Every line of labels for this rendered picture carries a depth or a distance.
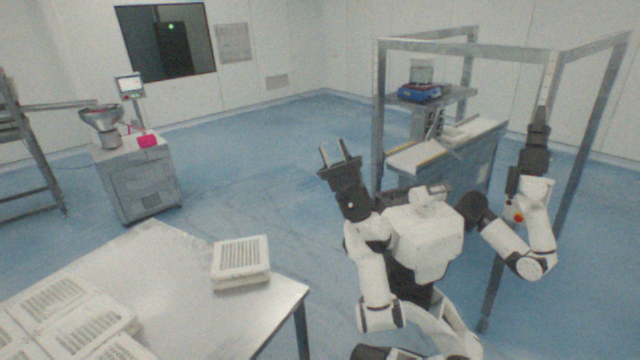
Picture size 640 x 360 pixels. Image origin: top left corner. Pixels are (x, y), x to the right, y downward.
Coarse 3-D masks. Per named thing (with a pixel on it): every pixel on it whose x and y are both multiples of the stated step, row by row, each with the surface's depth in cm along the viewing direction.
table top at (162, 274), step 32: (160, 224) 185; (96, 256) 162; (128, 256) 162; (160, 256) 161; (192, 256) 160; (32, 288) 145; (128, 288) 143; (160, 288) 142; (192, 288) 142; (256, 288) 141; (288, 288) 140; (160, 320) 128; (192, 320) 127; (224, 320) 127; (256, 320) 126; (160, 352) 116; (192, 352) 115; (224, 352) 115; (256, 352) 115
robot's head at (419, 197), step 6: (438, 186) 112; (414, 192) 109; (420, 192) 108; (426, 192) 108; (444, 192) 110; (414, 198) 110; (420, 198) 108; (426, 198) 108; (432, 198) 110; (438, 198) 111; (444, 198) 111; (414, 204) 111; (420, 204) 108; (426, 204) 110; (432, 204) 112; (420, 210) 113; (426, 210) 112; (432, 210) 112
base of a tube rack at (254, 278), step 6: (240, 276) 143; (246, 276) 143; (252, 276) 143; (258, 276) 143; (264, 276) 143; (270, 276) 143; (222, 282) 141; (228, 282) 141; (234, 282) 141; (240, 282) 141; (246, 282) 142; (252, 282) 142; (258, 282) 143; (216, 288) 140; (222, 288) 140
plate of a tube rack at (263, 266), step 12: (228, 240) 159; (240, 240) 158; (264, 240) 157; (216, 252) 151; (228, 252) 150; (240, 252) 151; (252, 252) 150; (264, 252) 150; (216, 264) 144; (252, 264) 143; (264, 264) 143; (216, 276) 138; (228, 276) 138
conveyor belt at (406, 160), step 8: (472, 120) 303; (480, 120) 303; (488, 120) 302; (456, 128) 288; (464, 128) 287; (472, 128) 286; (480, 128) 285; (488, 128) 285; (472, 136) 269; (424, 144) 259; (432, 144) 258; (400, 152) 246; (408, 152) 246; (416, 152) 246; (424, 152) 245; (432, 152) 245; (440, 152) 245; (392, 160) 236; (400, 160) 235; (408, 160) 234; (416, 160) 234; (424, 160) 233; (400, 168) 230; (408, 168) 225
